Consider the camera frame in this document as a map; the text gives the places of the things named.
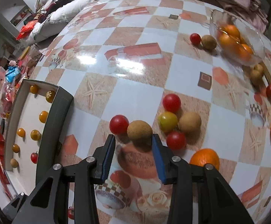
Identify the red cherry tomato with stem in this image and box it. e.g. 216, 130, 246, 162
68, 207, 75, 220

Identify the yellow-brown cherry tomato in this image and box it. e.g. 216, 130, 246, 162
45, 90, 56, 103

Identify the red cherry tomato lower cluster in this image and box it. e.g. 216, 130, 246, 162
166, 131, 186, 151

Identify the red cherry tomato cluster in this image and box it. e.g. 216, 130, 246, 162
166, 131, 186, 151
162, 94, 181, 113
109, 115, 129, 135

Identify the large orange mandarin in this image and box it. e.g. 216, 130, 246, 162
190, 148, 220, 170

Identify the brown longan in tray corner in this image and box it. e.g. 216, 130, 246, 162
10, 158, 19, 168

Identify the yellow-green cherry tomato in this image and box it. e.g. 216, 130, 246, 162
158, 111, 178, 133

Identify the brown longan centre cluster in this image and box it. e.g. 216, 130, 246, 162
178, 111, 201, 133

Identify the red cherry tomato left cluster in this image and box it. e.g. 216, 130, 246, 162
109, 115, 129, 135

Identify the red cherry tomato in tray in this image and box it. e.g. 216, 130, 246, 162
30, 152, 38, 164

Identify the dark yellow tomato in tray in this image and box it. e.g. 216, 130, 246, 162
12, 144, 20, 153

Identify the yellow cherry tomato in tray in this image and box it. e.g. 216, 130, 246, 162
30, 130, 42, 141

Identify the red cherry tomato top cluster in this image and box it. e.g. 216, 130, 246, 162
162, 94, 181, 113

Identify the orange tomato tray right edge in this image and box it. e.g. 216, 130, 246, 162
39, 111, 48, 123

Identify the shallow grey cardboard tray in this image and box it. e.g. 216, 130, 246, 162
4, 79, 73, 195

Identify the orange cherry tomato tray centre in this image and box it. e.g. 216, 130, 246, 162
17, 128, 26, 138

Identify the orange tomato tray top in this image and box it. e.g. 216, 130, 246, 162
30, 84, 39, 95

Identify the brown longan pair front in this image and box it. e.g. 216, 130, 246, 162
250, 69, 263, 86

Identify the brown longan pair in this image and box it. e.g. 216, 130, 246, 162
254, 63, 264, 76
250, 69, 263, 86

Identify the red cherry tomato by rim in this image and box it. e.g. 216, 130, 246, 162
266, 84, 271, 98

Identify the snack bag pile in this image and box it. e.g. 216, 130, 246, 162
0, 46, 43, 173

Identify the brown longan pair back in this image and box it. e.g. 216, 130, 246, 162
254, 63, 264, 76

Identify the red cherry tomato near bowl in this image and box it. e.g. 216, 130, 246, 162
190, 33, 201, 46

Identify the mandarin in bowl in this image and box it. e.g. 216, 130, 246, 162
218, 33, 238, 54
221, 24, 240, 39

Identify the clear glass fruit bowl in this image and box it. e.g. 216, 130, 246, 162
210, 9, 265, 67

